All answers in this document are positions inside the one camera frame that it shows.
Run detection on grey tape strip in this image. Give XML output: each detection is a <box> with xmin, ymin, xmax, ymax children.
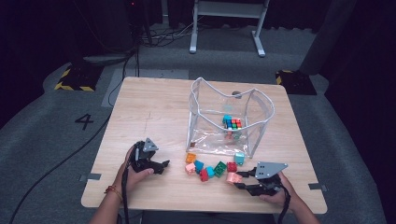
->
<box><xmin>307</xmin><ymin>182</ymin><xmax>329</xmax><ymax>192</ymax></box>
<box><xmin>78</xmin><ymin>173</ymin><xmax>103</xmax><ymax>183</ymax></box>

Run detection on person's right hand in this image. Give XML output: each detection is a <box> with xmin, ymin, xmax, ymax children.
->
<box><xmin>260</xmin><ymin>172</ymin><xmax>300</xmax><ymax>210</ymax></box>

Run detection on grey column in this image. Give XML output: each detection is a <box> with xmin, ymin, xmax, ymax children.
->
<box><xmin>298</xmin><ymin>0</ymin><xmax>358</xmax><ymax>76</ymax></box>

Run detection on clear plastic bag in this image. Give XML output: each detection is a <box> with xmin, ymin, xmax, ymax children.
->
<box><xmin>185</xmin><ymin>77</ymin><xmax>276</xmax><ymax>159</ymax></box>

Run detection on large pink toy brick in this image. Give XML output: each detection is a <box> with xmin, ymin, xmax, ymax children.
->
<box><xmin>225</xmin><ymin>171</ymin><xmax>244</xmax><ymax>185</ymax></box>

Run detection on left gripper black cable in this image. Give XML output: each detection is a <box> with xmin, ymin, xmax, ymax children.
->
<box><xmin>121</xmin><ymin>147</ymin><xmax>139</xmax><ymax>224</ymax></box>

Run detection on red string bracelet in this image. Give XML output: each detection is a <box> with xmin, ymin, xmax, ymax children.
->
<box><xmin>105</xmin><ymin>185</ymin><xmax>124</xmax><ymax>202</ymax></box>

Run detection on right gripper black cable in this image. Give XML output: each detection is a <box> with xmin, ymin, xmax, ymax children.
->
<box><xmin>276</xmin><ymin>186</ymin><xmax>292</xmax><ymax>224</ymax></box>

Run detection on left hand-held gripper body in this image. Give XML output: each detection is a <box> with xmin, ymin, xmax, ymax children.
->
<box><xmin>130</xmin><ymin>137</ymin><xmax>160</xmax><ymax>173</ymax></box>

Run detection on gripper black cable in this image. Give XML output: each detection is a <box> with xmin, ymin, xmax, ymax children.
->
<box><xmin>276</xmin><ymin>186</ymin><xmax>292</xmax><ymax>224</ymax></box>
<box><xmin>121</xmin><ymin>147</ymin><xmax>139</xmax><ymax>224</ymax></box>

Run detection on long black floor cable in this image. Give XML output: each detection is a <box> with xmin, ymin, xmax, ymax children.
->
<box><xmin>8</xmin><ymin>113</ymin><xmax>112</xmax><ymax>224</ymax></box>

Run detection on person's left hand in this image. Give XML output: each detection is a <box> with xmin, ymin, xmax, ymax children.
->
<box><xmin>113</xmin><ymin>144</ymin><xmax>155</xmax><ymax>194</ymax></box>

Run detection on white desk frame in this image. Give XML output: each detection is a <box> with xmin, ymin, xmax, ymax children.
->
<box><xmin>189</xmin><ymin>0</ymin><xmax>271</xmax><ymax>58</ymax></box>

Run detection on dark stand base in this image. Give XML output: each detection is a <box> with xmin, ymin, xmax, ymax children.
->
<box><xmin>82</xmin><ymin>52</ymin><xmax>134</xmax><ymax>66</ymax></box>

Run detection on black yellow striped base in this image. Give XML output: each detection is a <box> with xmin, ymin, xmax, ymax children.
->
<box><xmin>54</xmin><ymin>63</ymin><xmax>104</xmax><ymax>92</ymax></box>
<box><xmin>275</xmin><ymin>69</ymin><xmax>318</xmax><ymax>96</ymax></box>

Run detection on green toy brick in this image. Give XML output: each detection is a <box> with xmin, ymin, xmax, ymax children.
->
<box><xmin>213</xmin><ymin>161</ymin><xmax>228</xmax><ymax>178</ymax></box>

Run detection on bundle of floor cables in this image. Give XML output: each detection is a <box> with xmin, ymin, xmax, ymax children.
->
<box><xmin>139</xmin><ymin>18</ymin><xmax>204</xmax><ymax>48</ymax></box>

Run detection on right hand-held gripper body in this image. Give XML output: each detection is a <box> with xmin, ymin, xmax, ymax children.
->
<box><xmin>248</xmin><ymin>161</ymin><xmax>289</xmax><ymax>197</ymax></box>

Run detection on multicoloured puzzle cube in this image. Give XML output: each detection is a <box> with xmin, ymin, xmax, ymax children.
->
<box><xmin>226</xmin><ymin>118</ymin><xmax>243</xmax><ymax>131</ymax></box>

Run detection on looped black floor cable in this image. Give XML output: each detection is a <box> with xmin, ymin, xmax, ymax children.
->
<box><xmin>106</xmin><ymin>46</ymin><xmax>139</xmax><ymax>108</ymax></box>

